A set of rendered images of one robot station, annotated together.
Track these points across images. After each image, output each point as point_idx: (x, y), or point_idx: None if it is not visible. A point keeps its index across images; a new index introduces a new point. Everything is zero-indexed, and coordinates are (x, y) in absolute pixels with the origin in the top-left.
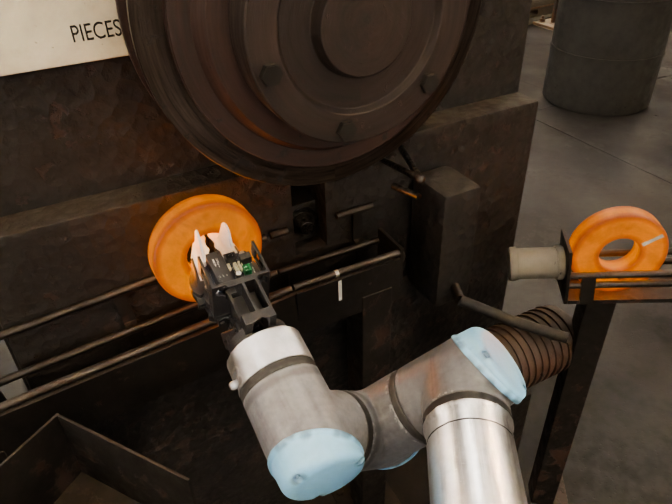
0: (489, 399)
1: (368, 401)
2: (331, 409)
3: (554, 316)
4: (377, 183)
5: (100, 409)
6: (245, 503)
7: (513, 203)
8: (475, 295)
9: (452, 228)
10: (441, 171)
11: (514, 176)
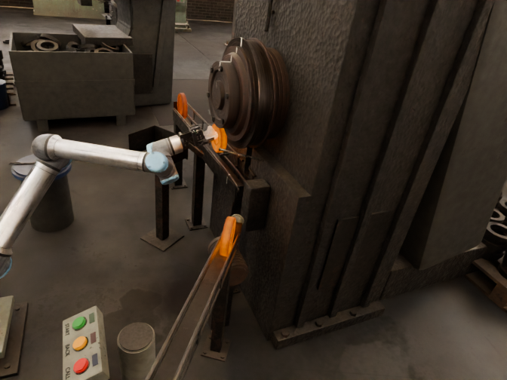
0: (144, 155)
1: None
2: (157, 146)
3: (234, 260)
4: (259, 171)
5: (203, 156)
6: None
7: (286, 237)
8: (271, 264)
9: (244, 194)
10: (263, 182)
11: (287, 223)
